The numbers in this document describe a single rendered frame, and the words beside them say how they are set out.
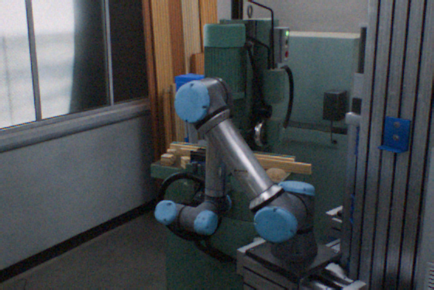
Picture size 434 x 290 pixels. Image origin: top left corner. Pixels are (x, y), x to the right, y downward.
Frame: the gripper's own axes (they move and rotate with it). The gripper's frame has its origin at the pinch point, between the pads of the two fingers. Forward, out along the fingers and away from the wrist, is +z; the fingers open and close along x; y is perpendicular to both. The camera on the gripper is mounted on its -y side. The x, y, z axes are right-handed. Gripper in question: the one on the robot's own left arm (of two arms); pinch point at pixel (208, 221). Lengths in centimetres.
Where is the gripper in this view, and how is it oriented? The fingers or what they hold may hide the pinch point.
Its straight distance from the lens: 200.9
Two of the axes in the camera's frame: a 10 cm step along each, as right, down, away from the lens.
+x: 8.9, 1.5, -4.3
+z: 3.8, 2.8, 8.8
